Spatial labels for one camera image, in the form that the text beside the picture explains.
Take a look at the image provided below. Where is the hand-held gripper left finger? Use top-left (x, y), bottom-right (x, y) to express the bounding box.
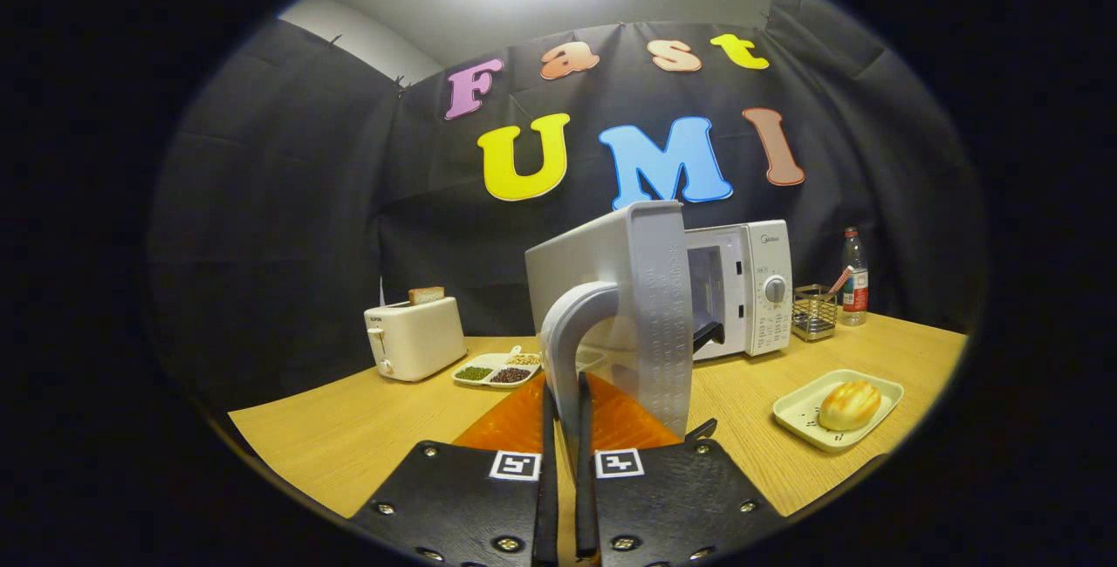
top-left (349, 372), bottom-right (560, 567)

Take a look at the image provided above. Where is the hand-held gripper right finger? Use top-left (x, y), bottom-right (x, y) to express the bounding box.
top-left (573, 371), bottom-right (786, 567)

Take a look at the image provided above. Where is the white microwave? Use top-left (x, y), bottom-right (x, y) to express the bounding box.
top-left (524, 200), bottom-right (795, 463)

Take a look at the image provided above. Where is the golden bread bun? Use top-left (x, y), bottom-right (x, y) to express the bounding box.
top-left (818, 379), bottom-right (882, 433)

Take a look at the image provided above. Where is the white divided dish of beans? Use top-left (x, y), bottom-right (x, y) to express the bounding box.
top-left (452, 345), bottom-right (544, 389)

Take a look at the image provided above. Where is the cream toaster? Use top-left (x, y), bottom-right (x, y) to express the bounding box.
top-left (364, 296), bottom-right (468, 383)

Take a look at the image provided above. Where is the cream rectangular plate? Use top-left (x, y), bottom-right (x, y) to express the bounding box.
top-left (772, 369), bottom-right (905, 454)

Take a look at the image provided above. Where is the clear bottle with red label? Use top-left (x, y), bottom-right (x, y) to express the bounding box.
top-left (839, 228), bottom-right (870, 327)

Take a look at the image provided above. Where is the black backdrop cloth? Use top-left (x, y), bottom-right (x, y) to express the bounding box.
top-left (147, 0), bottom-right (987, 411)

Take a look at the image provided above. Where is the metal wire basket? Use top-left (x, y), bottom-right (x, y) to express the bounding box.
top-left (791, 284), bottom-right (840, 342)

